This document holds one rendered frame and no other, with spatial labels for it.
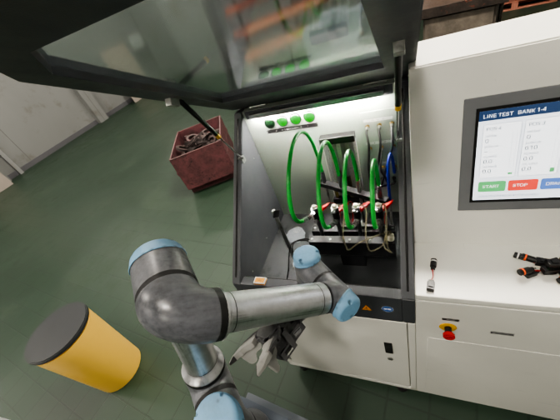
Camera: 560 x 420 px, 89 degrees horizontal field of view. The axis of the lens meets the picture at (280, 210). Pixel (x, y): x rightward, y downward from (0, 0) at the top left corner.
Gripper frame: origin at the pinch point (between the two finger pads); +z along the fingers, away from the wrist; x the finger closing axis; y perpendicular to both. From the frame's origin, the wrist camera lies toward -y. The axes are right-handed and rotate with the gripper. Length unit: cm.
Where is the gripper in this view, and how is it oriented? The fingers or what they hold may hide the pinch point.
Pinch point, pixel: (240, 367)
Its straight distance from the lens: 79.7
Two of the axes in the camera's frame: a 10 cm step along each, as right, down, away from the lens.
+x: -5.5, 2.6, 7.9
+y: 5.8, 8.0, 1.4
